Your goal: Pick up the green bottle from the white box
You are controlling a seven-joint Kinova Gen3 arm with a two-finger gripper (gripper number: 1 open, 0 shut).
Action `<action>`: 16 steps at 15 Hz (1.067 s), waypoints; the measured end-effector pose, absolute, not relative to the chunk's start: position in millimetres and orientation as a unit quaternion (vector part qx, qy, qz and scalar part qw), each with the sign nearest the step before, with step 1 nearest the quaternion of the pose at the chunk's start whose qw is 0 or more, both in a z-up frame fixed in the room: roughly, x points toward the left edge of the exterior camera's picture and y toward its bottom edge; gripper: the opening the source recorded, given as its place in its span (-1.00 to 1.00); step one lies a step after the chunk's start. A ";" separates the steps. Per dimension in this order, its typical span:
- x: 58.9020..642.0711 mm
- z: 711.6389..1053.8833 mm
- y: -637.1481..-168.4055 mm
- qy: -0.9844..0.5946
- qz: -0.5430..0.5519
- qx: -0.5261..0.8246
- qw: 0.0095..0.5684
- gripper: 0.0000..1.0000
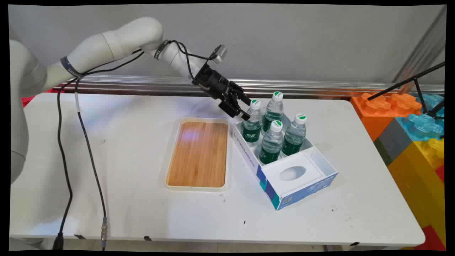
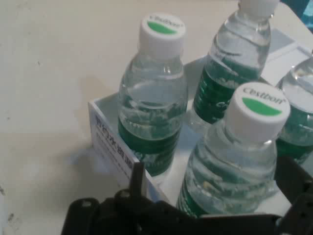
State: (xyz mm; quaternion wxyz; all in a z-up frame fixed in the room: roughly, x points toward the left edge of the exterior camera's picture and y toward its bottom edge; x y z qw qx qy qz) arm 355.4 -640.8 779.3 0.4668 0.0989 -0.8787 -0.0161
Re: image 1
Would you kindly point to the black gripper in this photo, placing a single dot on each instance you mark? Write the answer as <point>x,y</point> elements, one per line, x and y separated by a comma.
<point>213,83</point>

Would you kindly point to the green label water bottle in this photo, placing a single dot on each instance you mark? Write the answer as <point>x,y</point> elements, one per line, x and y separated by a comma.
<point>294,137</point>
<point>272,142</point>
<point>253,129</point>
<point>273,110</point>

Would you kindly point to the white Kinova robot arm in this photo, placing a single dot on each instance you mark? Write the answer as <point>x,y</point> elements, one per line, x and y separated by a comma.
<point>117,39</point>

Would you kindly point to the white and blue cardboard box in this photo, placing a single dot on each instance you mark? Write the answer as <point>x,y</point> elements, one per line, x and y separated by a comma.
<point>249,160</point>

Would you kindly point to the bamboo tray with cream rim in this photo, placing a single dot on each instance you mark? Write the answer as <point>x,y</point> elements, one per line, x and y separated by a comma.
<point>199,153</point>

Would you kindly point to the orange foam block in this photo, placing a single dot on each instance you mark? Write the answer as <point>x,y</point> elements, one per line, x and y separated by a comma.
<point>373,117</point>

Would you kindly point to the grey foam block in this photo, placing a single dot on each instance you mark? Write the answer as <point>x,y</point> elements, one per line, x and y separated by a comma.
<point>392,140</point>

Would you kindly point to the black tripod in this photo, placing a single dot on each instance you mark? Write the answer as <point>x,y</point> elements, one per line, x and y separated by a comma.
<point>401,83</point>

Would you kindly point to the cyan foam block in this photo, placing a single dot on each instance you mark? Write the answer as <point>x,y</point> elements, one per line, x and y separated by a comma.
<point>432,101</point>
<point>421,126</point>

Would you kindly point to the colourful giant building blocks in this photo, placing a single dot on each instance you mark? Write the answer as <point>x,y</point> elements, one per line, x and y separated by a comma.
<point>416,177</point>

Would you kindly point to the red foam block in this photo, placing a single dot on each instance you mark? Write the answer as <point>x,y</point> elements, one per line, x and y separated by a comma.
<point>26,100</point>
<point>432,240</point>
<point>440,173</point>

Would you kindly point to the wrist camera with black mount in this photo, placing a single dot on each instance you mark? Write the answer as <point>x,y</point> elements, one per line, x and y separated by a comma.
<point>218,53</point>

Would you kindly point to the aluminium frame rail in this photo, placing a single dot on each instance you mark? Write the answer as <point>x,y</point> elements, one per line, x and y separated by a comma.
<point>320,87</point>

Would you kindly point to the aluminium frame post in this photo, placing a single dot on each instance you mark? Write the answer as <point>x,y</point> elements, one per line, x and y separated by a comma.
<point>423,49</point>

